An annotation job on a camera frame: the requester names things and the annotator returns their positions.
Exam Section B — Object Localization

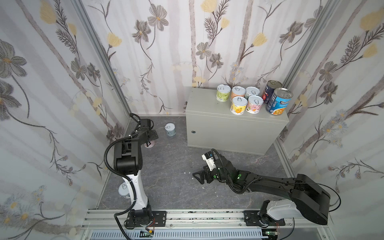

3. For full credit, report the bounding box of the yellow small can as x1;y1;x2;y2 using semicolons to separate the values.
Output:
231;96;248;115

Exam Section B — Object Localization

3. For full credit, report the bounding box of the grey metal cabinet box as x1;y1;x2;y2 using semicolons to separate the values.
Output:
186;88;289;155

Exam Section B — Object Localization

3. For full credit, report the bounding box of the green small can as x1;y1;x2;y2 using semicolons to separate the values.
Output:
216;85;231;102

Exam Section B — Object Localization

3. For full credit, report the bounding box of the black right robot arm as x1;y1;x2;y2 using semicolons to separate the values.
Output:
193;149;331;228

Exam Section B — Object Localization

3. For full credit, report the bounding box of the teal small can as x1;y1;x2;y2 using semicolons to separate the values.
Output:
165;123;176;137

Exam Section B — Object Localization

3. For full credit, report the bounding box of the blue soup can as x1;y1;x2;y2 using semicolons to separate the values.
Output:
266;88;293;116

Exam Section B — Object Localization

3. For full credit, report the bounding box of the white slotted cable duct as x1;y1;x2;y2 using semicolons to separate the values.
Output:
89;229;269;240

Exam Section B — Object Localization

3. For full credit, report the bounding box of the orange small can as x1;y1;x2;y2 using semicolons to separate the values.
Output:
230;86;246;101

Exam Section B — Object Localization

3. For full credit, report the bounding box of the brown-label small can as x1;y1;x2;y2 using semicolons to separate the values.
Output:
246;95;264;114

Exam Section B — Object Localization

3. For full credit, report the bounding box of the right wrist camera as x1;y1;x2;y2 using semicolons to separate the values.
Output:
202;151;216;172

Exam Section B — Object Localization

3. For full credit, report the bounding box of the grey-label small can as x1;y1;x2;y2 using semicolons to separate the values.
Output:
245;87;260;99

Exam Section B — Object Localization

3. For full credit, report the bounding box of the pink small can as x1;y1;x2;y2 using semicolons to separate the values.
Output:
144;141;155;149

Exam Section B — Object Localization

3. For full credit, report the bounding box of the white can near left base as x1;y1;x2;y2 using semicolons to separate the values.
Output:
118;183;130;199

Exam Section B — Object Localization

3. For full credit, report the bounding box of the red and navy tall can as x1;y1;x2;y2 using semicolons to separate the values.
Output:
262;80;283;105

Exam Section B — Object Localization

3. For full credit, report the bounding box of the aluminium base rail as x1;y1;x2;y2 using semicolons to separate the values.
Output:
81;210;334;240

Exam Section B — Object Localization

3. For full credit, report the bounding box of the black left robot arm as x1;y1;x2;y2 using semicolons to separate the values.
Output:
104;113;159;230

